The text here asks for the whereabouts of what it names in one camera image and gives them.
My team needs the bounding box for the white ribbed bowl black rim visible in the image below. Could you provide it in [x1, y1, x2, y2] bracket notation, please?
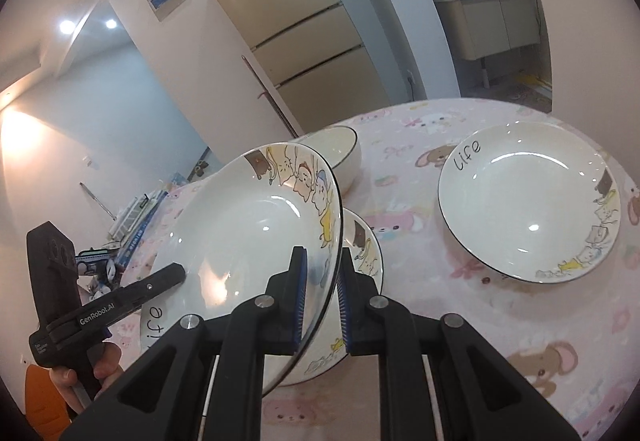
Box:
[293, 126, 362, 195]

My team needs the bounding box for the white life cartoon plate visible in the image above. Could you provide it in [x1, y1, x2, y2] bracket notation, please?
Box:
[437, 121, 622, 284]

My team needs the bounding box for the person's left hand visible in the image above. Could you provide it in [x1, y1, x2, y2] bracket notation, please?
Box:
[49, 343, 124, 414]

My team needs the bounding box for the white cartoon plate underneath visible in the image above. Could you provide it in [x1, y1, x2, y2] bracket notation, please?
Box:
[139, 207, 385, 388]

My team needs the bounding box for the orange object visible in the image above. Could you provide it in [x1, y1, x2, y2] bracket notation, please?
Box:
[25, 364, 70, 440]

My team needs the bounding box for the pink cartoon tablecloth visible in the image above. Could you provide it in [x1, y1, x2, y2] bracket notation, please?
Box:
[106, 97, 640, 441]

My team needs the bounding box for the red broom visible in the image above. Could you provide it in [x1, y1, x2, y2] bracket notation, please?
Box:
[241, 55, 300, 138]

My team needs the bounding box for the beige sink cabinet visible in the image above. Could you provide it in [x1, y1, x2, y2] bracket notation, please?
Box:
[434, 0, 540, 89]

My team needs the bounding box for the beige refrigerator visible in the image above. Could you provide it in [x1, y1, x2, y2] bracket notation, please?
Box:
[217, 0, 388, 132]

